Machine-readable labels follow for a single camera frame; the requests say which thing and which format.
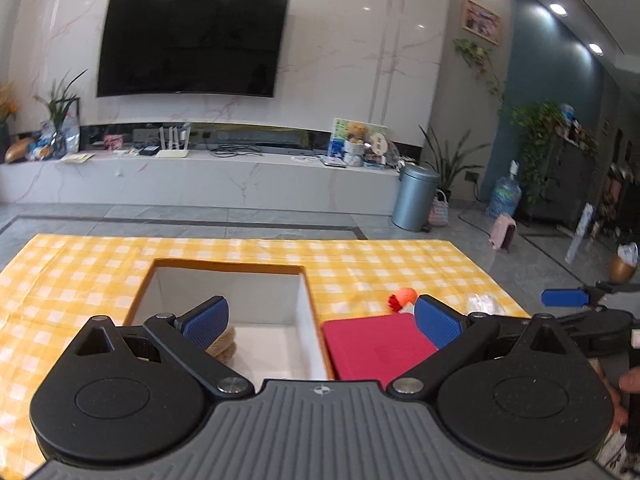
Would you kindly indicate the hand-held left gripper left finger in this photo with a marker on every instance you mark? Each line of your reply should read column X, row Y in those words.
column 205, row 321

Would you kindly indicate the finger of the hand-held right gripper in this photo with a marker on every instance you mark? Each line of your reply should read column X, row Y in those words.
column 565, row 297

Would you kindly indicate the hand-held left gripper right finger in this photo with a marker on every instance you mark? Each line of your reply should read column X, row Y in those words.
column 440, row 322

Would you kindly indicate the red plush toy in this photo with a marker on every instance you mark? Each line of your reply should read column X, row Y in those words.
column 402, row 300

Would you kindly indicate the orange storage box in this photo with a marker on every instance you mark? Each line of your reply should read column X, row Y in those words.
column 310, row 310

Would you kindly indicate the person's right hand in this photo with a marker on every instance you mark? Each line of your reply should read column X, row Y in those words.
column 631, row 379

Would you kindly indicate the clear plastic bag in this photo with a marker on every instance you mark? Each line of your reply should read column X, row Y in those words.
column 482, row 304

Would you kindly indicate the golden floor vase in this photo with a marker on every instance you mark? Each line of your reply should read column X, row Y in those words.
column 621, row 270

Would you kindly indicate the red lidded box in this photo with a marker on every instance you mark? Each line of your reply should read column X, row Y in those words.
column 370, row 345

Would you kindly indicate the pink space heater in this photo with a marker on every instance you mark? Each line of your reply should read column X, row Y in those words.
column 502, row 232

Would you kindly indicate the blue water jug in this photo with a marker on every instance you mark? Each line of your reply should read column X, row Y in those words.
column 504, row 197

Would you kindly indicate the dark storage cabinet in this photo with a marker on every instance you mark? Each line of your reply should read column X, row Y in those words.
column 570, row 180

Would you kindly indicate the grey-blue pedal trash can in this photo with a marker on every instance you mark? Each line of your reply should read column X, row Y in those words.
column 415, row 200

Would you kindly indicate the yellow checked tablecloth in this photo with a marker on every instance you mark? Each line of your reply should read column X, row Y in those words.
column 75, row 285

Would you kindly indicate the white marble TV cabinet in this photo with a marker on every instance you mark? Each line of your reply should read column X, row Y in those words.
column 200, row 180

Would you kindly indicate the potted snake plant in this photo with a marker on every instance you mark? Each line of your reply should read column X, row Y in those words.
column 450, row 165

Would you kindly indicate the large leafy green plant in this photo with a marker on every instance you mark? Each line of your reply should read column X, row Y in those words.
column 537, row 130

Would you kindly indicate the white router with antennas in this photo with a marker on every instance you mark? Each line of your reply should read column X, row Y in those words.
column 172, row 152

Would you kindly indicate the small black box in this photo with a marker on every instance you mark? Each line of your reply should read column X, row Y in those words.
column 149, row 151

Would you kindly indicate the round white paper fan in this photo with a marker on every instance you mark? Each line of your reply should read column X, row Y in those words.
column 377, row 144

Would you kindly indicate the small pink box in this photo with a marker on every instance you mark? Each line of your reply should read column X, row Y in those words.
column 114, row 142

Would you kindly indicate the papers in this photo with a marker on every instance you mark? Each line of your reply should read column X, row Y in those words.
column 77, row 158

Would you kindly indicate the brown teddy bear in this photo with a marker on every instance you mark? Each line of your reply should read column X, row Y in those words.
column 357, row 132

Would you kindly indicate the blue snack packets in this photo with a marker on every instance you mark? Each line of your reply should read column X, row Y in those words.
column 41, row 151

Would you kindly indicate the golden ornament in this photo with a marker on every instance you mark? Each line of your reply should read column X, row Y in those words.
column 20, row 151

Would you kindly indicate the hanging vine plant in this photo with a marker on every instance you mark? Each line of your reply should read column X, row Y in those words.
column 477, row 57

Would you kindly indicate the green plant in glass vase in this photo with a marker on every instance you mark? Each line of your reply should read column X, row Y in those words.
column 59, row 110

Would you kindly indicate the wall outlet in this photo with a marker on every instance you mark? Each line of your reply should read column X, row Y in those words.
column 471, row 176

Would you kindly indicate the black wall television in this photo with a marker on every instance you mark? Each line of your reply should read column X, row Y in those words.
column 190, row 42

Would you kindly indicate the framed wall picture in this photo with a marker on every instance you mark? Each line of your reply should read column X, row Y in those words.
column 481, row 21

